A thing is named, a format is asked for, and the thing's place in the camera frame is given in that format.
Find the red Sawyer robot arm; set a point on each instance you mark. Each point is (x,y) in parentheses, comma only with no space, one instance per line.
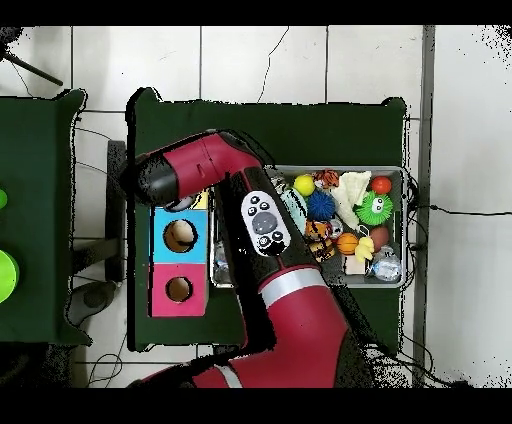
(208,164)

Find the wooden box with three holes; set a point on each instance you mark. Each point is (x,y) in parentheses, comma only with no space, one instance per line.
(196,296)

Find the clear mesh bin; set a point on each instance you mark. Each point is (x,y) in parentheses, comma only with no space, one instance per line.
(376,280)

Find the yellow ball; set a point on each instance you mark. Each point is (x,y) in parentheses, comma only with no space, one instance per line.
(303,185)

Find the blue spiky ball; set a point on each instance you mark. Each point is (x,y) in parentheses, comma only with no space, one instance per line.
(320,206)

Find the orange tiger plush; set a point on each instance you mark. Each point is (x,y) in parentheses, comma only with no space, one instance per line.
(326,178)

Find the small orange basketball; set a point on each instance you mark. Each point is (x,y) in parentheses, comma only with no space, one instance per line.
(347,243)

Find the cream knitted cloth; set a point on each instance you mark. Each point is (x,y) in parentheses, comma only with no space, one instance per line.
(350,192)

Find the dark green table cloth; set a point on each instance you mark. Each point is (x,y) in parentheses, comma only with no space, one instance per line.
(336,132)

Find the green spiky ball with eyes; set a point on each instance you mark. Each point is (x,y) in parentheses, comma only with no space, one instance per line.
(374,208)

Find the black upright panel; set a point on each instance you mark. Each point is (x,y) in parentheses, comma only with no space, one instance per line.
(115,240)

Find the green cloth side table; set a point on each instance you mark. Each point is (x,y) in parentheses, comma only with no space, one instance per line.
(40,200)

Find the small bright green object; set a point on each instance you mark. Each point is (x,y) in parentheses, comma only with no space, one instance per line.
(2,200)

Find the bright green cup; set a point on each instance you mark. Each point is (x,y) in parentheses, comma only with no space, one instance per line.
(6,276)

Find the black tripod leg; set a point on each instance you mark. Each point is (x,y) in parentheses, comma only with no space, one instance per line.
(32,68)

